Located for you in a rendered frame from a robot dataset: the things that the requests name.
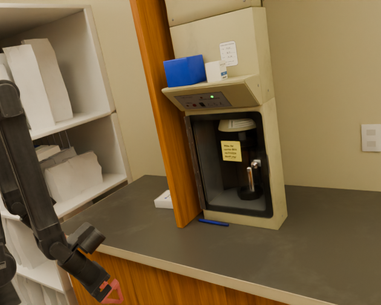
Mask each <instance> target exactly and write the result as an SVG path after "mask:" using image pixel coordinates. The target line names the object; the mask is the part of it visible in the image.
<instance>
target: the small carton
mask: <svg viewBox="0 0 381 305"><path fill-rule="evenodd" d="M205 67H206V74H207V81H208V82H215V81H221V80H224V79H227V70H226V61H225V60H221V61H215V62H209V63H206V64H205Z"/></svg>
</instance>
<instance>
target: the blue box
mask: <svg viewBox="0 0 381 305"><path fill-rule="evenodd" d="M163 65H164V71H165V74H166V80H167V83H168V88H172V87H181V86H187V85H193V84H197V83H199V82H202V81H205V80H206V74H205V69H204V62H203V55H202V54H199V55H195V56H188V57H182V58H178V59H173V60H169V61H164V62H163Z"/></svg>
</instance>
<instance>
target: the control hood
mask: <svg viewBox="0 0 381 305"><path fill-rule="evenodd" d="M161 91H162V93H163V94H164V95H165V96H166V97H167V98H168V99H169V100H170V101H171V102H172V103H173V104H174V105H175V106H176V107H177V108H178V109H179V110H180V111H192V110H209V109H218V108H235V107H252V106H260V105H262V104H263V102H262V92H261V83H260V77H259V74H250V75H245V76H236V77H228V78H227V79H224V80H221V81H215V82H208V81H207V80H205V81H202V82H199V83H197V84H193V85H187V86H181V87H172V88H168V87H167V88H164V89H162V90H161ZM220 91H221V92H222V93H223V94H224V96H225V97H226V99H227V100H228V101H229V102H230V104H231V105H232V107H216V108H200V109H191V110H186V109H185V108H184V107H183V106H182V104H181V103H179V101H178V100H177V99H176V98H175V97H174V96H184V95H191V94H202V93H214V92H220Z"/></svg>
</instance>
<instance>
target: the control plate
mask: <svg viewBox="0 0 381 305"><path fill-rule="evenodd" d="M211 96H213V97H211ZM174 97H175V98H176V99H177V100H178V101H179V103H181V104H182V106H183V107H184V108H185V109H186V110H191V109H200V108H216V107H232V105H231V104H230V102H229V101H228V100H227V99H226V97H225V96H224V94H223V93H222V92H221V91H220V92H214V93H202V94H191V95H184V96H174ZM200 97H202V99H201V98H200ZM201 102H202V103H204V105H205V107H202V106H201V105H200V104H199V103H201ZM214 102H215V103H216V104H215V105H214ZM220 102H222V104H220ZM207 103H210V105H208V104H207ZM193 104H196V105H197V106H196V107H194V106H193ZM186 105H189V107H187V106H186Z"/></svg>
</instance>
